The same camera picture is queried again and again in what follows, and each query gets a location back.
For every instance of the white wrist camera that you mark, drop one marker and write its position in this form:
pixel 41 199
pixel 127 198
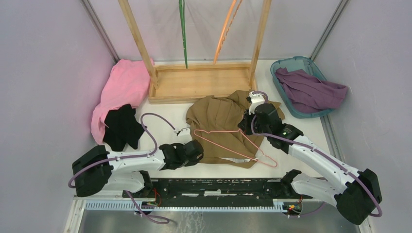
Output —
pixel 182 135
pixel 256 98

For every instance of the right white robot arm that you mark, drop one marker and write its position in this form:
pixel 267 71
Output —
pixel 355 194

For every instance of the tan brown pleated skirt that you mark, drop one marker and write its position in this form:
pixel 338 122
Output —
pixel 214 123

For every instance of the purple garment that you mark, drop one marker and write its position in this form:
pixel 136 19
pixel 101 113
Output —
pixel 309 94

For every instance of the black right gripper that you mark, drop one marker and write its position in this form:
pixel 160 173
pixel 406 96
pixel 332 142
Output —
pixel 244 124

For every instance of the teal plastic bin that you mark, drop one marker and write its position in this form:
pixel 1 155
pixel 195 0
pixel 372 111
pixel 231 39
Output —
pixel 292 64

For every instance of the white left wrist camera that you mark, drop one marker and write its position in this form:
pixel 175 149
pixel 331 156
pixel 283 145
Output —
pixel 182 135

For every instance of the black garment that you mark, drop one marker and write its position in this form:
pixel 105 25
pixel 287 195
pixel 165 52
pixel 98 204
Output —
pixel 122 128

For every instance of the pink garment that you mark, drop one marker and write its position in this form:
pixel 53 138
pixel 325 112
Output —
pixel 128 83

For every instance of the orange wavy hanger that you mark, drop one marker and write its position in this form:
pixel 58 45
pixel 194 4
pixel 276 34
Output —
pixel 227 32

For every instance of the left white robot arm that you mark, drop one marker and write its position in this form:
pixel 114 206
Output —
pixel 101 170

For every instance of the green hanger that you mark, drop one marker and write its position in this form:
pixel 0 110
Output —
pixel 181 5

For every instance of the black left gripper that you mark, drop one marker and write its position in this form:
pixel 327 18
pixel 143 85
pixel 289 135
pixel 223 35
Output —
pixel 192 162

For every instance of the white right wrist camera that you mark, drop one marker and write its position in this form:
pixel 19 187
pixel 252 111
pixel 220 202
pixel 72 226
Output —
pixel 256 98

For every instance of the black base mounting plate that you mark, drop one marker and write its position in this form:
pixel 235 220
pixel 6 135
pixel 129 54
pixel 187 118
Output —
pixel 241 192

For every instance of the wooden clothes rack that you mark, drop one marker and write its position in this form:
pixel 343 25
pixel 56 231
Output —
pixel 188 83

